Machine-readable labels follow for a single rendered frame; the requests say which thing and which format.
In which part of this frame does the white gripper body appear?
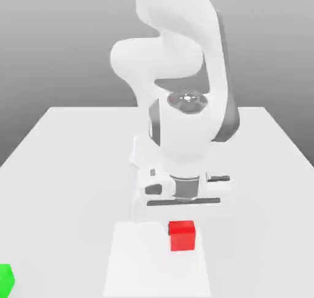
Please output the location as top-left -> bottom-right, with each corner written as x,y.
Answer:
131,196 -> 234,226

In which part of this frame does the small red cube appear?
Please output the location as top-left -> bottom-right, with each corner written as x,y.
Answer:
168,220 -> 196,252

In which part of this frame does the small green cube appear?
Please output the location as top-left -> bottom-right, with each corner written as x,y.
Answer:
0,264 -> 16,298

